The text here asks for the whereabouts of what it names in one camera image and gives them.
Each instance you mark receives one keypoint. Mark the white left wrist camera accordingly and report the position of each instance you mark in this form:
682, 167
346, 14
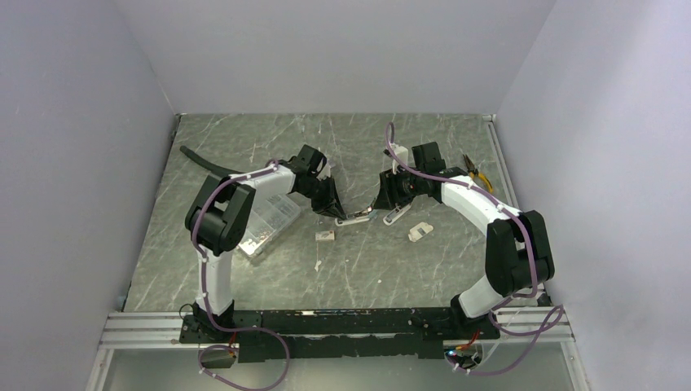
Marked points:
324, 169

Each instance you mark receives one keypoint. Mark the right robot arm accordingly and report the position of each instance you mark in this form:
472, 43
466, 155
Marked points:
518, 256

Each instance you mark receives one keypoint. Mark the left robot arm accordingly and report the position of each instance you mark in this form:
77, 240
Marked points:
219, 215

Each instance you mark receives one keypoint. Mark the clear plastic screw organizer box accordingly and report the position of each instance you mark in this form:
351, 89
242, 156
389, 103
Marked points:
267, 220

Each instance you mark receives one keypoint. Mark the yellow handled pliers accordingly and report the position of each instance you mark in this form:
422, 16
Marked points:
476, 174

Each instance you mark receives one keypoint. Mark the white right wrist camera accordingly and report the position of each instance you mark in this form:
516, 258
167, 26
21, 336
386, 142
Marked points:
399, 155

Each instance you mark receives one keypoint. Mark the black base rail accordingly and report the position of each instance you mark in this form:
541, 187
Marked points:
258, 335

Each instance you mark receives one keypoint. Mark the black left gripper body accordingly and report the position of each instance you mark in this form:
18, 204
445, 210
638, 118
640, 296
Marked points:
323, 197

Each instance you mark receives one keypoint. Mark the white staple box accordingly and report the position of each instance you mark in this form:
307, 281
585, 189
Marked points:
325, 236

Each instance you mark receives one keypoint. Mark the aluminium frame profile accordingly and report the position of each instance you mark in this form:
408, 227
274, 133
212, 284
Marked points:
162, 330

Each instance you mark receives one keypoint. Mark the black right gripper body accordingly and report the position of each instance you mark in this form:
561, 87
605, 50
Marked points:
405, 185

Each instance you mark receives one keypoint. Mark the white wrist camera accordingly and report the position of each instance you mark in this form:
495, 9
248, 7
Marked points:
399, 155
324, 169

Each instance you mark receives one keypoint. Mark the white staple box tray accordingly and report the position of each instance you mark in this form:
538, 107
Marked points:
419, 231

